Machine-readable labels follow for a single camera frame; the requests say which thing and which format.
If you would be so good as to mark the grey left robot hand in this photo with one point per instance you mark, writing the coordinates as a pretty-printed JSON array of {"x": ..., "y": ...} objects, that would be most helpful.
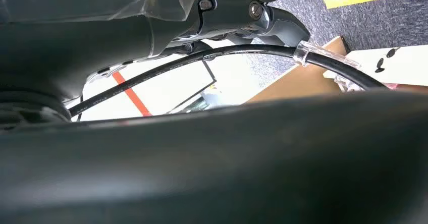
[{"x": 207, "y": 169}]

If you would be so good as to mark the red tape strip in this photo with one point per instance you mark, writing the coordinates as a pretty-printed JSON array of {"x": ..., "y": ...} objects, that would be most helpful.
[{"x": 132, "y": 95}]

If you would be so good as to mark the brown board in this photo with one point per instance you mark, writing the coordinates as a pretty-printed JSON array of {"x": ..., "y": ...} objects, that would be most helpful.
[{"x": 301, "y": 82}]

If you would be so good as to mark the white board with black marks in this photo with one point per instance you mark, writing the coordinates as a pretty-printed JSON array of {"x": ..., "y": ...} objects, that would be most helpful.
[{"x": 408, "y": 65}]

